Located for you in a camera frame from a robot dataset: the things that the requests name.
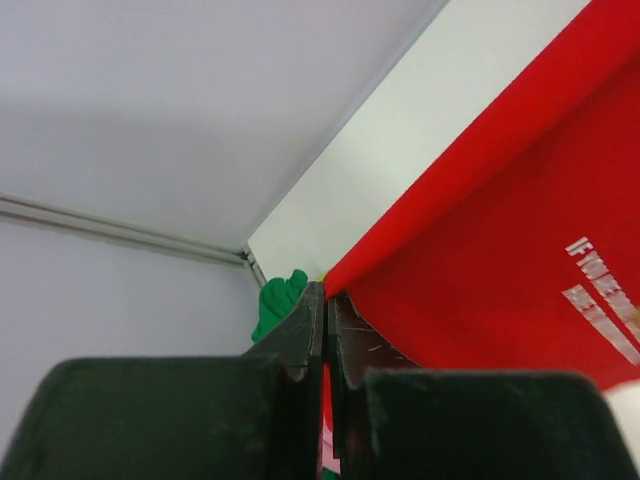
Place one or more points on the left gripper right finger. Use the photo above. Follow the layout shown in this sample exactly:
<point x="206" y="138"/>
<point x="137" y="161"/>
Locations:
<point x="354" y="347"/>

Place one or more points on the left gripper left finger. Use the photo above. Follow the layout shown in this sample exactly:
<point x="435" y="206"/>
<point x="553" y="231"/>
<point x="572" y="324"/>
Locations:
<point x="296" y="346"/>

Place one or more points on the red t shirt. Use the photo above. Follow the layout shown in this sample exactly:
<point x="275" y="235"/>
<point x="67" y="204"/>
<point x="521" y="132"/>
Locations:
<point x="509" y="274"/>

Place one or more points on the green t shirt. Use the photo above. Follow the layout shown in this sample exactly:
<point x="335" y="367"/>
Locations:
<point x="277" y="298"/>

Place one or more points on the pink t shirt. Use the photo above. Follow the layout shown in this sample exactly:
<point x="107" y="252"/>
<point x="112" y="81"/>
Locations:
<point x="329" y="462"/>

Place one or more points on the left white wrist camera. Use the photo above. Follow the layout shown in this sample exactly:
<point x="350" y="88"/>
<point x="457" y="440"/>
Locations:
<point x="624" y="401"/>

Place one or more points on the left aluminium frame post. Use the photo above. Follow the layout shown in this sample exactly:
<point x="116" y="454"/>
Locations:
<point x="127" y="234"/>

